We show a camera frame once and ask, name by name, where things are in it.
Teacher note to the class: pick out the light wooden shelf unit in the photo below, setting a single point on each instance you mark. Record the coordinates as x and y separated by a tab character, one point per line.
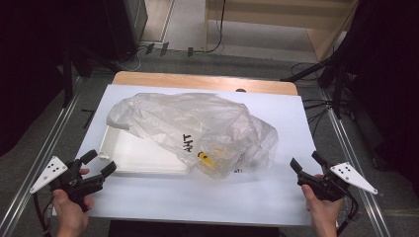
326	36

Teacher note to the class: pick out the yellow bottle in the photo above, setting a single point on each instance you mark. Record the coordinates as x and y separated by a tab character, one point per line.
206	159

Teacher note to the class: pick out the wooden table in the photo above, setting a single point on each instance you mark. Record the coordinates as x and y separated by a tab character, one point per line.
197	80

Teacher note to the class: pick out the dark cabinet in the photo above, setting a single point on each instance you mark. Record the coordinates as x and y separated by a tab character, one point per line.
128	26

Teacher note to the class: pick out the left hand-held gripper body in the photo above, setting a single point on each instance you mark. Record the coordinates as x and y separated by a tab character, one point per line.
49	171

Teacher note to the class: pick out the white plastic tray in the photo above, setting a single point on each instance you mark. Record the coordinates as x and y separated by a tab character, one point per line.
138	154

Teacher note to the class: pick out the clear plastic bag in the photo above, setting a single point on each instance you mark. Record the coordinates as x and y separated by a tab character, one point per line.
197	121

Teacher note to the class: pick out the metal floor rail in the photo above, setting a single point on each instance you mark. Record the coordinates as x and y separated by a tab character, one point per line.
359	164
36	164

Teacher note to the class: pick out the person's right hand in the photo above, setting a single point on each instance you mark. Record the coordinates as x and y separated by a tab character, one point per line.
324	212

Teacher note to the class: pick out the dark curtain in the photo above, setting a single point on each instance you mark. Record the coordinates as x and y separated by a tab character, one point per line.
388	82
26	65

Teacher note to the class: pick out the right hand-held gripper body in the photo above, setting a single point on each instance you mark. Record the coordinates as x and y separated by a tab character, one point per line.
349	174

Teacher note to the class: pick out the person's left hand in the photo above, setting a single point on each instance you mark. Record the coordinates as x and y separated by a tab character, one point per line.
70	214

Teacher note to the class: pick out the black metal stand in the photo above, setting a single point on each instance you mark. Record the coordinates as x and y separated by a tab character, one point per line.
67	79
337	89

